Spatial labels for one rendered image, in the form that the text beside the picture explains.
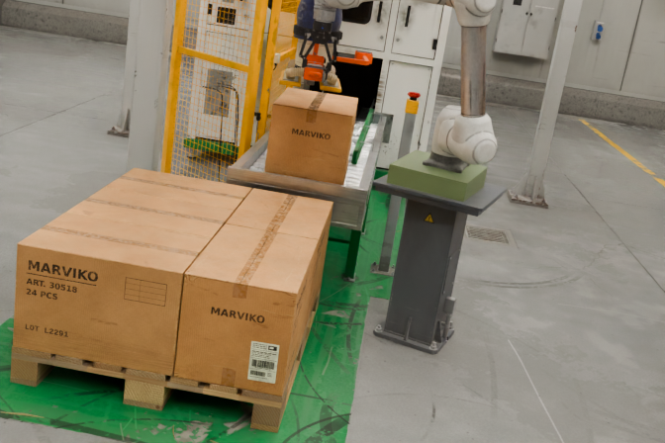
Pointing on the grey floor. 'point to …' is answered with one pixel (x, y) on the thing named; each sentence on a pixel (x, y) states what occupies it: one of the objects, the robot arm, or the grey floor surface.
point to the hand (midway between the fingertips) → (316, 71)
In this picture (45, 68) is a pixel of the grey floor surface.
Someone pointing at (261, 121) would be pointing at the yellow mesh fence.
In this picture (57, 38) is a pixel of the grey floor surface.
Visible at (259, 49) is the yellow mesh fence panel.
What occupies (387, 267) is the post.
